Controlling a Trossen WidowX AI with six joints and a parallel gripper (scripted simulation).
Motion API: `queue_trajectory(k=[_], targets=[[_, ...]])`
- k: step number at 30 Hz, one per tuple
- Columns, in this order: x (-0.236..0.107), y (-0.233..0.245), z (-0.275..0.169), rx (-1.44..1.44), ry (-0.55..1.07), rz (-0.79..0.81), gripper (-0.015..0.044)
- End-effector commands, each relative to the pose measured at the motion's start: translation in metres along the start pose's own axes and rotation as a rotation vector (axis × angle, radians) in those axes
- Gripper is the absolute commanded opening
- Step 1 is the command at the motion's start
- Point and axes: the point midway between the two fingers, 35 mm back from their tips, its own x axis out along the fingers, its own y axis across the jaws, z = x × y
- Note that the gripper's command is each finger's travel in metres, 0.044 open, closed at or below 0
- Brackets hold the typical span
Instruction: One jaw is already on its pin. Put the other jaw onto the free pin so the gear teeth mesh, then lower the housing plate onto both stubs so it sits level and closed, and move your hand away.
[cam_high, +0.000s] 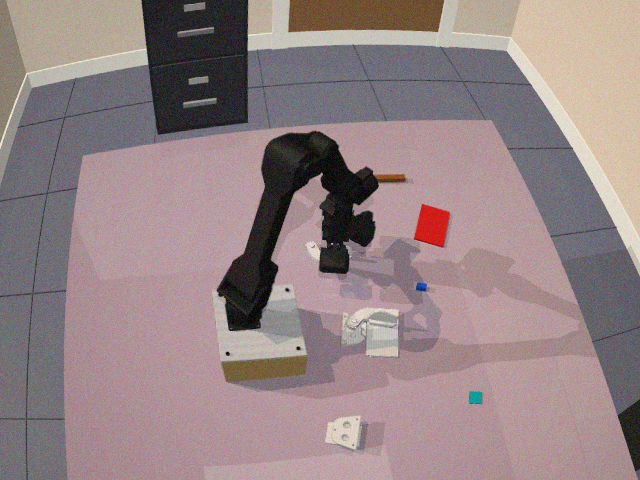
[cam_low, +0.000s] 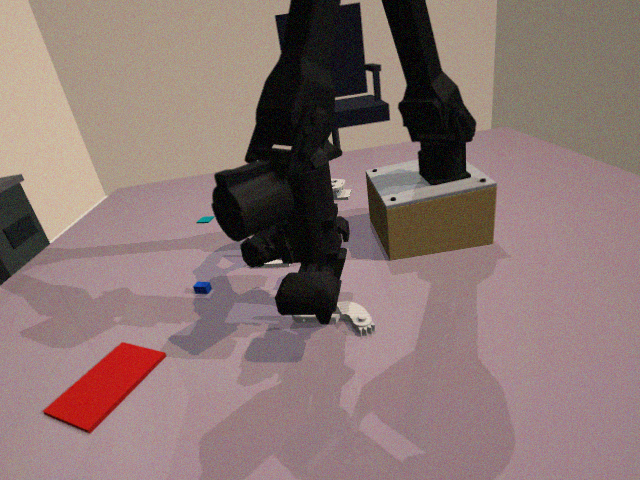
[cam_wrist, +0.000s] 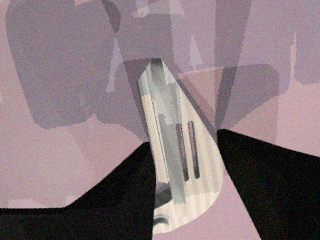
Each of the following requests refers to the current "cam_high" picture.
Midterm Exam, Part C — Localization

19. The red flat plate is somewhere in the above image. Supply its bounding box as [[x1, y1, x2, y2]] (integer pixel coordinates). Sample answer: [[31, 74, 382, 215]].
[[414, 204, 450, 248]]

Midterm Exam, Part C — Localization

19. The orange-brown flat bar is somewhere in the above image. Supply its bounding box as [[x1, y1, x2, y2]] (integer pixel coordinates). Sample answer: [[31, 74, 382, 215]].
[[374, 174, 406, 183]]

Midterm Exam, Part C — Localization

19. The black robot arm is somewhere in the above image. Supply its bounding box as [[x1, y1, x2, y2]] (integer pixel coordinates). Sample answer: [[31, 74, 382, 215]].
[[217, 131, 379, 331]]

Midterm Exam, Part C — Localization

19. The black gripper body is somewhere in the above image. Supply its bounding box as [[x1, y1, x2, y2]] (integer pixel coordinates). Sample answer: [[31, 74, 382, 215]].
[[319, 210, 351, 274]]

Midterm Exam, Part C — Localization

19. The small teal square block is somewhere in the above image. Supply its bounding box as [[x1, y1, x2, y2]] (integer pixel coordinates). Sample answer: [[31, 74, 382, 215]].
[[469, 391, 482, 404]]

